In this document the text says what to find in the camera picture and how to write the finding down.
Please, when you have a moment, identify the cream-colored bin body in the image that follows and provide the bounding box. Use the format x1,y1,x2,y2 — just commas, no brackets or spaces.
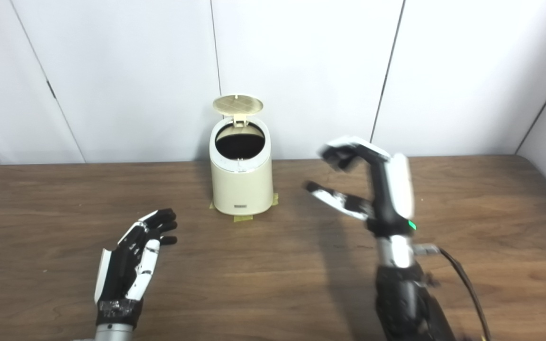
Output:
209,116,274,216

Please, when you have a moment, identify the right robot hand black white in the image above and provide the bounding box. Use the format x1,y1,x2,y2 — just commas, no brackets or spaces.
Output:
304,136,417,237

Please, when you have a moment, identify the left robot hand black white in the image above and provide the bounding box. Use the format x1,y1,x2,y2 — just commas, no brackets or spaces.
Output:
94,208,178,330

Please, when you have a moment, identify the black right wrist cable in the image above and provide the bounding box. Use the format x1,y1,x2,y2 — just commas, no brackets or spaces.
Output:
415,244,491,341

